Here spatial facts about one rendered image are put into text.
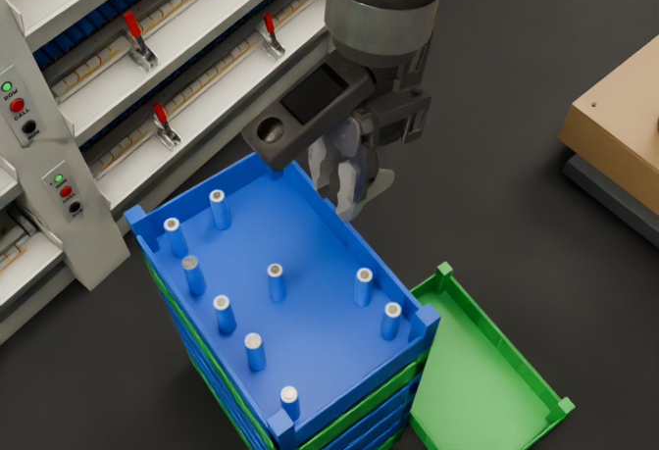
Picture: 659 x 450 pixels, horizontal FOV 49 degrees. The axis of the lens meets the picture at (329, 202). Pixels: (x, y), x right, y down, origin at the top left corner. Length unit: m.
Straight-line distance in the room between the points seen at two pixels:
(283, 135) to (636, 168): 0.87
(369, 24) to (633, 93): 0.91
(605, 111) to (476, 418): 0.58
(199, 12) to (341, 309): 0.57
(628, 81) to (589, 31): 0.33
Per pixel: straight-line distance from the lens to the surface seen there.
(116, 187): 1.24
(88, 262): 1.28
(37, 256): 1.22
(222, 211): 0.84
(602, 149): 1.38
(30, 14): 0.96
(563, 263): 1.37
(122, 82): 1.12
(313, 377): 0.79
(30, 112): 1.00
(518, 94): 1.57
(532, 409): 1.24
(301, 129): 0.60
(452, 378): 1.23
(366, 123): 0.63
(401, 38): 0.58
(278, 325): 0.82
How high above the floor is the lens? 1.16
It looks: 58 degrees down
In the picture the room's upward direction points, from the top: straight up
